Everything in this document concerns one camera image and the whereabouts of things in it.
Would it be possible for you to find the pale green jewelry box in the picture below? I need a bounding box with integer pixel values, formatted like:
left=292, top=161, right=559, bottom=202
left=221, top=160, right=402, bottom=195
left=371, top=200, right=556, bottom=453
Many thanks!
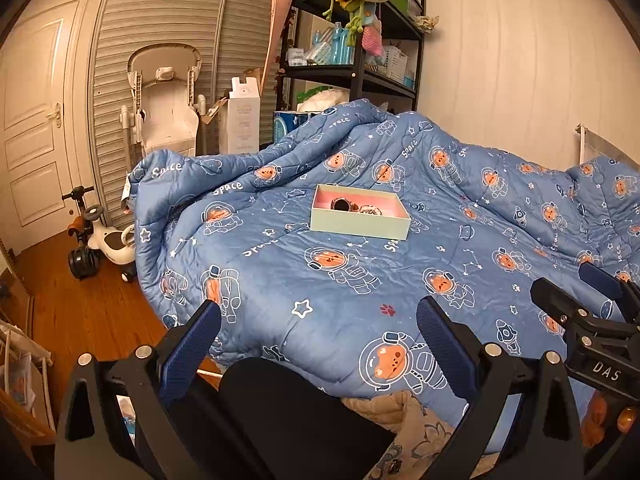
left=310, top=184, right=411, bottom=240

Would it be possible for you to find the right hand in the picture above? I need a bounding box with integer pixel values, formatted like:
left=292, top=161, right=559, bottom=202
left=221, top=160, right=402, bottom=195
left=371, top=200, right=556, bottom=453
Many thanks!
left=580, top=391, right=639, bottom=448

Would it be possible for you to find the white kids ride-on scooter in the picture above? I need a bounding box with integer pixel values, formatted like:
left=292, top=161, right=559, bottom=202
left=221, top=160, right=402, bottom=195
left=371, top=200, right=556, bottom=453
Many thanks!
left=61, top=185, right=137, bottom=283

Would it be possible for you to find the blue space print quilt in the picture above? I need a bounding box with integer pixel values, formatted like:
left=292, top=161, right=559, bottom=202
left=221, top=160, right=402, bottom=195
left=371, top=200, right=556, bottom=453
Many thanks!
left=125, top=100, right=639, bottom=424

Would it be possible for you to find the rose gold watch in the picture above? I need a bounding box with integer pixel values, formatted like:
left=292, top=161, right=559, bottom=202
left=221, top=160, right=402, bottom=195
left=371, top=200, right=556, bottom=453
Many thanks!
left=330, top=197, right=359, bottom=212

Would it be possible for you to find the white baby high chair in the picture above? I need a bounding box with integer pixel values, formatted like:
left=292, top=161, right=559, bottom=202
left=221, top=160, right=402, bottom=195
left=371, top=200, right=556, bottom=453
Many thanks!
left=119, top=42, right=204, bottom=167

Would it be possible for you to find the tall white carton box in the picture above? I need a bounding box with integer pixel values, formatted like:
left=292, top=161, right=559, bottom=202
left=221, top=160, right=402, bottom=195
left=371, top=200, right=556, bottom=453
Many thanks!
left=218, top=77, right=260, bottom=155

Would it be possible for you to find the white panel door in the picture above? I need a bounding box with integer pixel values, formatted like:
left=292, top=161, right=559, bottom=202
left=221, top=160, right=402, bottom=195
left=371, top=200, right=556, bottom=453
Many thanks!
left=1, top=0, right=93, bottom=255

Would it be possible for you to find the black metal shelf rack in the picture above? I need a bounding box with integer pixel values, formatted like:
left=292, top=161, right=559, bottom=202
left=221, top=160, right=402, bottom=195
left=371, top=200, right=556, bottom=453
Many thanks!
left=276, top=0, right=425, bottom=113

